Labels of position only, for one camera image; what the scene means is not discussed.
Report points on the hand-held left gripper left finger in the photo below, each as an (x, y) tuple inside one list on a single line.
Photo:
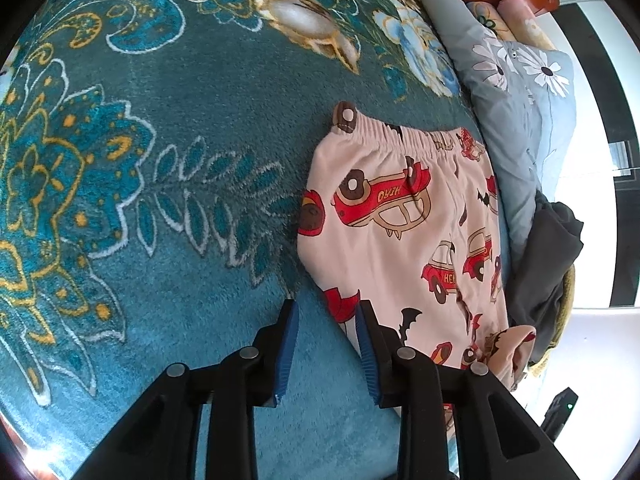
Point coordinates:
[(286, 355)]

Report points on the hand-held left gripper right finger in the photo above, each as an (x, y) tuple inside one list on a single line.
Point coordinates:
[(367, 360)]

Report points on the car print pants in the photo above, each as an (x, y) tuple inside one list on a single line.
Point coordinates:
[(410, 230)]

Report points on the green knitted sweater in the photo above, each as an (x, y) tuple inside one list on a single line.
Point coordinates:
[(565, 305)]

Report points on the dark grey garment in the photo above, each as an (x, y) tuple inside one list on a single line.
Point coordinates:
[(547, 260)]

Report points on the teal floral blanket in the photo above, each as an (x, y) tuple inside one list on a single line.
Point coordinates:
[(165, 170)]

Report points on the glossy white and black wardrobe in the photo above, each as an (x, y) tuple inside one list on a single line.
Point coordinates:
[(607, 135)]

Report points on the blue floral duvet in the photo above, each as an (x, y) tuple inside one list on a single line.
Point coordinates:
[(505, 110)]

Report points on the pink pillow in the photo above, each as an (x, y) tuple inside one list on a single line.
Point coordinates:
[(522, 17)]

